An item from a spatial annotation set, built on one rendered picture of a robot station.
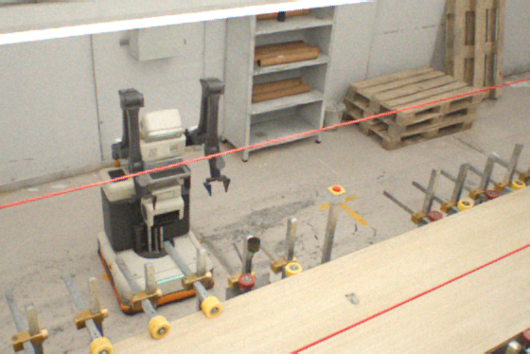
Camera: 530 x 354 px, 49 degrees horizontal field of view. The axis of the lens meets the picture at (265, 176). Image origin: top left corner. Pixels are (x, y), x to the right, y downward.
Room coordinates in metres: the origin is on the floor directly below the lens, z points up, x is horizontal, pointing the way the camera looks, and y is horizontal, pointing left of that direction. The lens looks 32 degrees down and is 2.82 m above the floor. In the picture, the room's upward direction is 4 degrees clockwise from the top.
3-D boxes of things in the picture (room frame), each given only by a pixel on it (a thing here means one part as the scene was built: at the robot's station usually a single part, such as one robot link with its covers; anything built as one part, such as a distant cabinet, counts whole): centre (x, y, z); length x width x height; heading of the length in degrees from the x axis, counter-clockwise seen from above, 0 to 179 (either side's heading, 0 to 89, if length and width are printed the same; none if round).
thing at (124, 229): (3.18, 0.76, 0.59); 0.55 x 0.34 x 0.83; 120
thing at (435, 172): (2.92, -0.98, 0.92); 0.04 x 0.04 x 0.48; 34
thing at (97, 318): (1.78, 0.69, 0.95); 0.14 x 0.06 x 0.05; 124
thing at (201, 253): (2.07, 0.26, 0.89); 0.04 x 0.04 x 0.48; 34
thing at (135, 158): (2.59, 0.67, 1.40); 0.11 x 0.06 x 0.43; 120
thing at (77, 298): (1.82, 0.74, 0.95); 0.50 x 0.04 x 0.04; 34
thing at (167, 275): (3.10, 0.71, 0.16); 0.67 x 0.64 x 0.25; 30
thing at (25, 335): (1.64, 0.90, 0.95); 0.14 x 0.06 x 0.05; 124
